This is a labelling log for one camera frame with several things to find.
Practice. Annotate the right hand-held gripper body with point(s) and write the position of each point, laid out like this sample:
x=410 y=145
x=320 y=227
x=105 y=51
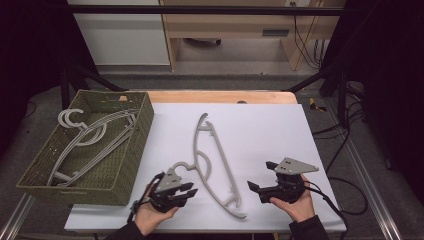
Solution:
x=295 y=166

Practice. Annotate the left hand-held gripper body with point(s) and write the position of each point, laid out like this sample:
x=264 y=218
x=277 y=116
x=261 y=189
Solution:
x=170 y=181

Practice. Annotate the grey plastic clothes hanger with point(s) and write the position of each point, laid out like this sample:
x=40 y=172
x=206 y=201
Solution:
x=201 y=160
x=90 y=160
x=96 y=141
x=71 y=115

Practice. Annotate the green woven basket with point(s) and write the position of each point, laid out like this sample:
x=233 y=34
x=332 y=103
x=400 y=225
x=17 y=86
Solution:
x=126 y=133

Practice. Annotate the person's left hand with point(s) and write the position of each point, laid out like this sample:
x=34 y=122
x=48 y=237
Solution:
x=148 y=216

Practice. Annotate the person's right hand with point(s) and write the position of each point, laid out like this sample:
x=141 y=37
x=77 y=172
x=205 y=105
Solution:
x=300 y=210

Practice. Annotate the white table mat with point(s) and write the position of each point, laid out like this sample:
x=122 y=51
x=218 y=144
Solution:
x=260 y=133

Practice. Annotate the yellow and black tool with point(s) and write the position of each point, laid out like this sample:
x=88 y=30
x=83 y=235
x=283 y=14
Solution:
x=315 y=105

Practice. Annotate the black metal stand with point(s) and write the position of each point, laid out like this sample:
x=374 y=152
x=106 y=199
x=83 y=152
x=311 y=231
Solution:
x=341 y=93
x=65 y=90

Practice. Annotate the dark curtain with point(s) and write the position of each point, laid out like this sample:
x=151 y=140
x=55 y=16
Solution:
x=30 y=60
x=390 y=83

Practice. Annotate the light wooden desk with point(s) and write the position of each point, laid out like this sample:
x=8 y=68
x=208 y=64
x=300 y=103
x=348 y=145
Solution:
x=233 y=23

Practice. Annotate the white cabinet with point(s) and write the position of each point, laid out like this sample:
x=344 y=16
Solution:
x=123 y=36

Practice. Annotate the aluminium rail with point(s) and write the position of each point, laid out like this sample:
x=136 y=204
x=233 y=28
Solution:
x=15 y=216
x=373 y=193

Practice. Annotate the black horizontal frame bar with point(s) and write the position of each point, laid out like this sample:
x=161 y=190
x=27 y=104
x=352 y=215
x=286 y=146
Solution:
x=200 y=10

